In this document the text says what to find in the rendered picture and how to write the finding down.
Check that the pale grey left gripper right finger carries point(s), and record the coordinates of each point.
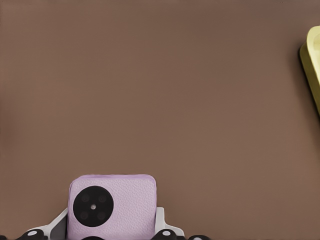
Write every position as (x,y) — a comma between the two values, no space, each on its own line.
(163,226)

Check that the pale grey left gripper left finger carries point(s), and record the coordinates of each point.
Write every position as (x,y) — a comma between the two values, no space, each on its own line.
(53,225)

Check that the lilac smartphone with round camera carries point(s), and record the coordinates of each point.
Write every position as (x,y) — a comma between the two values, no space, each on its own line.
(130,207)

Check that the yellow-green tray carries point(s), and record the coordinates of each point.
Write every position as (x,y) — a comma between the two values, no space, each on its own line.
(313,65)

